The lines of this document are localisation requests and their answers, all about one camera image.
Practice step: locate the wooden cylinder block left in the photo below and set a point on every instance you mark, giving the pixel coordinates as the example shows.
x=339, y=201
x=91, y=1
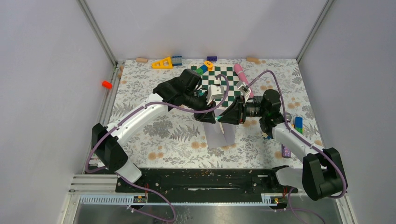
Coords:
x=141, y=60

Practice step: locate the blue lego brick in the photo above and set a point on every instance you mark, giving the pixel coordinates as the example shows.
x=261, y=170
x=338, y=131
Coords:
x=176, y=60

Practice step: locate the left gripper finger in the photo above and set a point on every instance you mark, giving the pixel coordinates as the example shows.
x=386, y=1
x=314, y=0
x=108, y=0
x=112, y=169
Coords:
x=201, y=117
x=210, y=117

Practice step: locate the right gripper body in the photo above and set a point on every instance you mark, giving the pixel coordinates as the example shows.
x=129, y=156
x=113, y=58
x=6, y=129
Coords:
x=242, y=108

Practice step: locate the colourful block chain toy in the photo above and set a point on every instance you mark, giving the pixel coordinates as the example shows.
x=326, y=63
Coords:
x=207, y=66

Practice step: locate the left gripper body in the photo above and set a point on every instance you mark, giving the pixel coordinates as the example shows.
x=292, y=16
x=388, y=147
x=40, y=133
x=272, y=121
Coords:
x=201, y=104

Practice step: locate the orange cap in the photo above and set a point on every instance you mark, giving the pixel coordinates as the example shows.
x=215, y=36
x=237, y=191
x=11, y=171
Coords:
x=107, y=84

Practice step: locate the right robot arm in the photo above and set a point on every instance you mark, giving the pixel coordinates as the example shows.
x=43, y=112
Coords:
x=322, y=174

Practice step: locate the wooden cylinder block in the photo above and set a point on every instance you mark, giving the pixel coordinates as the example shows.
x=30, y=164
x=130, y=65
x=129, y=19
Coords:
x=253, y=59
x=141, y=60

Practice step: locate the rainbow lego stack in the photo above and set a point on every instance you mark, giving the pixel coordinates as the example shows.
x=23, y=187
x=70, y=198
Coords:
x=298, y=124

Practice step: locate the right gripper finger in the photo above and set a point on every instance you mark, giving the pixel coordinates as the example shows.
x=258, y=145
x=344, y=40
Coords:
x=233, y=121
x=233, y=111

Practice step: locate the purple lego brick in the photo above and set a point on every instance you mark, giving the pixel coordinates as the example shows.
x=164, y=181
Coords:
x=212, y=58

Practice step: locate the green white chessboard mat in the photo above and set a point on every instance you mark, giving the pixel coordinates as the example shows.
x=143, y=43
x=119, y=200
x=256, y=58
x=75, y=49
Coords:
x=209, y=78

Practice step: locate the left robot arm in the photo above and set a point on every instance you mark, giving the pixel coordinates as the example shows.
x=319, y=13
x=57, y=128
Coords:
x=179, y=92

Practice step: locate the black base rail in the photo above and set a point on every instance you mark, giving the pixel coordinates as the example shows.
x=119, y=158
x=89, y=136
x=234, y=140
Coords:
x=212, y=185

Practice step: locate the yellow triangle toy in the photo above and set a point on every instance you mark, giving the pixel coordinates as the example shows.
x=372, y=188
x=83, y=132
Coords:
x=165, y=63

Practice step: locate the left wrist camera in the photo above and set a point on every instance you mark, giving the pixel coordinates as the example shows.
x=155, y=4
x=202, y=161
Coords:
x=214, y=92

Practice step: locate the wooden cylinder block right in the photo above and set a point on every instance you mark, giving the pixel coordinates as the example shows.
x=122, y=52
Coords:
x=253, y=59

